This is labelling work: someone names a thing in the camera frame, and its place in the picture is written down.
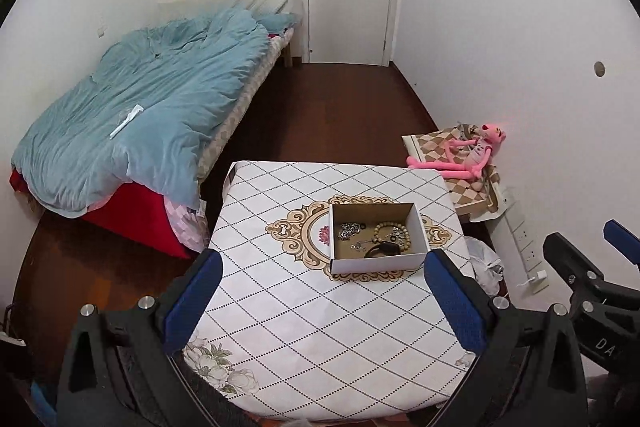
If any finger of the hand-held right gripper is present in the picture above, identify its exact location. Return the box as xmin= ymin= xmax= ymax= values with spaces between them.
xmin=542 ymin=232 xmax=626 ymax=313
xmin=602 ymin=219 xmax=640 ymax=268

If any blue pillow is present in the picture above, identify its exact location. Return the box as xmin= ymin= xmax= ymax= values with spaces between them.
xmin=257 ymin=13 xmax=301 ymax=34

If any white power strip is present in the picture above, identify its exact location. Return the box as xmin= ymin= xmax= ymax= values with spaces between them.
xmin=492 ymin=189 xmax=551 ymax=295

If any black wristband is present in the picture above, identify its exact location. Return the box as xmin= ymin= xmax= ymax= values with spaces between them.
xmin=363 ymin=241 xmax=402 ymax=258

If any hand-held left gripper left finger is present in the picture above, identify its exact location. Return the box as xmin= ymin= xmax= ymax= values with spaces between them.
xmin=56 ymin=249 xmax=224 ymax=427

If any table with patterned cloth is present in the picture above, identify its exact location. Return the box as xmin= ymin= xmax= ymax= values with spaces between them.
xmin=182 ymin=161 xmax=478 ymax=423

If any cardboard box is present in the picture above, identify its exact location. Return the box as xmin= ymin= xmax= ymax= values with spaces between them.
xmin=328 ymin=202 xmax=431 ymax=274

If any wooden bead bracelet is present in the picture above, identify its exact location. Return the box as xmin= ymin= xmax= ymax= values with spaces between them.
xmin=371 ymin=219 xmax=412 ymax=254

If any red bed sheet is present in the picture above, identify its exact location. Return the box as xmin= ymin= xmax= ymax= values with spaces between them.
xmin=9 ymin=169 xmax=201 ymax=260

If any white plastic bag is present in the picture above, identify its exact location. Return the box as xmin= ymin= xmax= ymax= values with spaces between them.
xmin=465 ymin=236 xmax=503 ymax=298

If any pink patterned sheet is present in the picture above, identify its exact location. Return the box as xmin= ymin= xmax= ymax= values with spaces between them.
xmin=165 ymin=199 xmax=211 ymax=253

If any pink plush toy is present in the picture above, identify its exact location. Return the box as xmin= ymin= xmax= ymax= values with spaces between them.
xmin=406 ymin=123 xmax=507 ymax=181

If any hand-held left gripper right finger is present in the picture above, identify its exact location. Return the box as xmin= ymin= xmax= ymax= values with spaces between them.
xmin=423 ymin=248 xmax=590 ymax=427

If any blue duvet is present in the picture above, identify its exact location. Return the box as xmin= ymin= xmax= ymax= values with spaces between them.
xmin=11 ymin=9 xmax=275 ymax=218

